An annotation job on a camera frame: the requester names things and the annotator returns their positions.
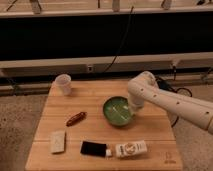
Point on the white sponge block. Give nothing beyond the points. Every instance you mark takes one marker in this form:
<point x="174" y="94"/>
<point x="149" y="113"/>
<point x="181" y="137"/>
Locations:
<point x="57" y="141"/>

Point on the brown sausage toy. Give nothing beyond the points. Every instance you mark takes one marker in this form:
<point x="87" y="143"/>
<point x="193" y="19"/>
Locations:
<point x="76" y="118"/>

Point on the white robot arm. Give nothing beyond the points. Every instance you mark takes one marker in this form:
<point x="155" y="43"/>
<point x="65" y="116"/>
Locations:
<point x="144" y="88"/>

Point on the green ceramic bowl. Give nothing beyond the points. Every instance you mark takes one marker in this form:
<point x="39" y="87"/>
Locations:
<point x="116" y="111"/>

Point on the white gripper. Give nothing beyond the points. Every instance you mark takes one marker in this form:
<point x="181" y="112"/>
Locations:
<point x="134" y="108"/>

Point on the clear plastic cup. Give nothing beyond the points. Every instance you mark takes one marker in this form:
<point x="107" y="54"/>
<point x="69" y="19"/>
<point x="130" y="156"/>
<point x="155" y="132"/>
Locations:
<point x="63" y="81"/>

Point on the white lotion bottle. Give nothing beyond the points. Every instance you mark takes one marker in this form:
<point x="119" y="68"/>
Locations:
<point x="130" y="149"/>

